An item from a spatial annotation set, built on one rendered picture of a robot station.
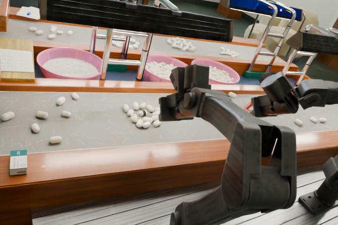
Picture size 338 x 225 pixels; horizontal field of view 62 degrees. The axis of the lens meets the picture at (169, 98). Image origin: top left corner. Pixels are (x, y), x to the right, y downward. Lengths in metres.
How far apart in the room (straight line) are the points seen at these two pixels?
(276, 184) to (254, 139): 0.07
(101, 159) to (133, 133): 0.18
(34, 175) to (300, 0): 6.17
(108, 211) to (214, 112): 0.41
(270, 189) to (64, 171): 0.49
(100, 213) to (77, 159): 0.15
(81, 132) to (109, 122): 0.11
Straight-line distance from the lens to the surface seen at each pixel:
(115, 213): 0.81
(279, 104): 0.91
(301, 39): 1.30
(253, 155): 0.42
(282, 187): 0.46
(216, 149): 0.95
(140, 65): 1.15
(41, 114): 0.94
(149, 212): 0.83
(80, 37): 1.56
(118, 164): 0.78
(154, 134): 0.95
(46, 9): 0.82
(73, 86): 1.07
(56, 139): 0.85
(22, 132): 0.90
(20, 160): 0.75
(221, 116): 0.53
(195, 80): 0.68
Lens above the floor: 1.32
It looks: 30 degrees down
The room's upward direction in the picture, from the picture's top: 17 degrees clockwise
